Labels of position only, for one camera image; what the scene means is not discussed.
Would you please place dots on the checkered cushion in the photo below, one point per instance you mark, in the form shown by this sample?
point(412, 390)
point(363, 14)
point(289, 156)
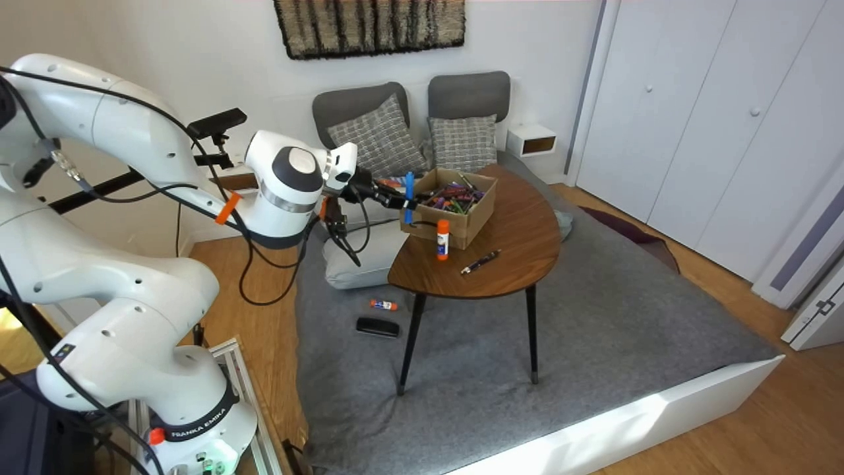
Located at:
point(384, 140)
point(463, 144)

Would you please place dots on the woven wall hanging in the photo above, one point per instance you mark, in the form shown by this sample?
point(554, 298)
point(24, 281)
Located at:
point(368, 26)

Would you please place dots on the standing glue stick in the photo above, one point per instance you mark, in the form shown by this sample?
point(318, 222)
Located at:
point(442, 239)

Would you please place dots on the grey front pillow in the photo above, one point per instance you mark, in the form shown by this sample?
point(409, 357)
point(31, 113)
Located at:
point(378, 248)

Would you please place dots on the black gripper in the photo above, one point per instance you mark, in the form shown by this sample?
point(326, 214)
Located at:
point(359, 185)

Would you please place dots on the right checkered cushion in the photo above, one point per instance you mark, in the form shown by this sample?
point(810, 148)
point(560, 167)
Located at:
point(463, 144)

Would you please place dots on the left checkered cushion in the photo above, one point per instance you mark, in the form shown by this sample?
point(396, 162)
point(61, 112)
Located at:
point(384, 140)

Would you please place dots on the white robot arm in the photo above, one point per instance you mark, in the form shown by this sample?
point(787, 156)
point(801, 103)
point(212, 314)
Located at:
point(134, 346)

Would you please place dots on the black marker on table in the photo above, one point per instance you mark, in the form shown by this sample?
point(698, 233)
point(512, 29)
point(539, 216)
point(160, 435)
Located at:
point(481, 261)

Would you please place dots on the glue stick on bed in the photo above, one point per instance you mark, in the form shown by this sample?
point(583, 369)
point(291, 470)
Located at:
point(384, 303)

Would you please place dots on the white wall shelf box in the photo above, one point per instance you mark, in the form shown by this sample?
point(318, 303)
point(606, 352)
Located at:
point(536, 148)

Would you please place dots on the blue marker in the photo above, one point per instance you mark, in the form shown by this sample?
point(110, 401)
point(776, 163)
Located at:
point(409, 195)

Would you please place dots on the cardboard box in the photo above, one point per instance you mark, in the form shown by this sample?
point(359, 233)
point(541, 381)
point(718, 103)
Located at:
point(465, 228)

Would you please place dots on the markers pile in box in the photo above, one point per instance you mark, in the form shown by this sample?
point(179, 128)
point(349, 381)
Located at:
point(452, 195)

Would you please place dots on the wooden side table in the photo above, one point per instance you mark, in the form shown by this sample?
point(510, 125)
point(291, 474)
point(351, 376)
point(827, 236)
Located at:
point(523, 229)

